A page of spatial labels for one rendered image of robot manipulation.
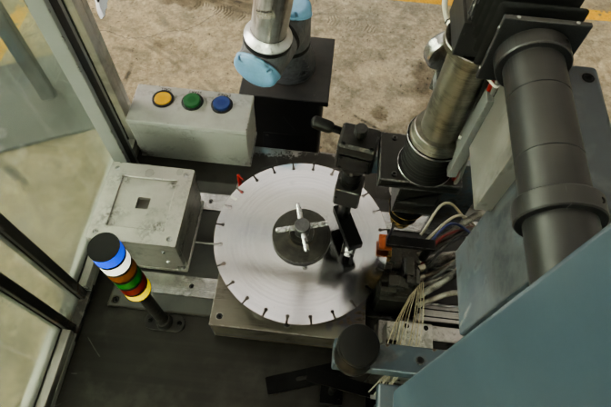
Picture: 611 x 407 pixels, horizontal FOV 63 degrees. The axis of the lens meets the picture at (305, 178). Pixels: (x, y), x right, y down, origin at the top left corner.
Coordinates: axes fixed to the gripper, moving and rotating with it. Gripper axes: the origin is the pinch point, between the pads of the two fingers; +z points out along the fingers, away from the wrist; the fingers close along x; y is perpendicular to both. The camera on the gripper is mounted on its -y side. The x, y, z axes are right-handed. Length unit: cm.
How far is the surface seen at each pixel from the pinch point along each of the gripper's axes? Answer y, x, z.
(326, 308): -93, 2, -4
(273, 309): -88, 10, -4
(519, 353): -112, 10, -69
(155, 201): -54, 18, 1
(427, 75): -7, -124, 91
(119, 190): -48, 23, 1
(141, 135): -32.8, 13.3, 7.3
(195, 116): -39.1, 1.2, 1.2
